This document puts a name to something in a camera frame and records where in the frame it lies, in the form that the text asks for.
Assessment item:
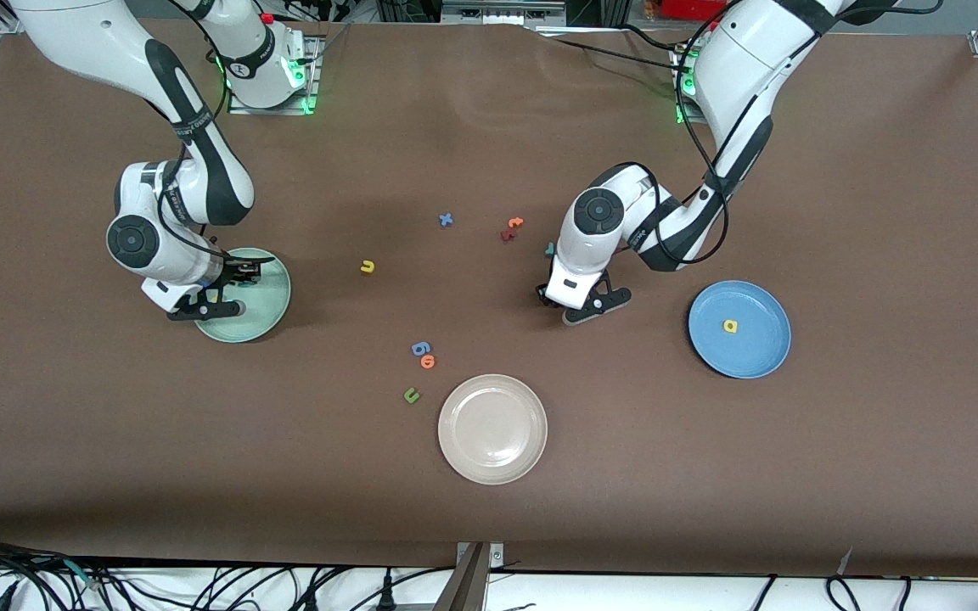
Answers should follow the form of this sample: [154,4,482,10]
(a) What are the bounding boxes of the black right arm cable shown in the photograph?
[154,0,265,266]

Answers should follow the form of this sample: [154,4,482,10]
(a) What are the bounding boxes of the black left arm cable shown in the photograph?
[621,0,795,274]

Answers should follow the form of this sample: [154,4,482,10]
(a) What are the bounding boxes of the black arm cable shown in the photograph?
[154,0,265,266]
[621,0,795,274]

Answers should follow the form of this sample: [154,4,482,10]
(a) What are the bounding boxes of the aluminium profile beam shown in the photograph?
[432,541,492,611]

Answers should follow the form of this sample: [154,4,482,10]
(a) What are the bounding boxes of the red box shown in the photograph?
[661,0,729,21]

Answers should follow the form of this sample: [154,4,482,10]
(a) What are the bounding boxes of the beige plate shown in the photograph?
[437,373,548,485]

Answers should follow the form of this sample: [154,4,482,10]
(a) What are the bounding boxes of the blue plate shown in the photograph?
[688,280,792,379]

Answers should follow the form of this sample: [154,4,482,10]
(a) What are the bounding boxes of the light green plate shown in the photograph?
[194,247,292,344]

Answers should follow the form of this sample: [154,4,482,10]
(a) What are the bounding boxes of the brown table cover sheet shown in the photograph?
[0,15,978,580]

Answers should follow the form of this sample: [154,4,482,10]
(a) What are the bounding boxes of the grey equipment box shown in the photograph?
[441,0,571,26]

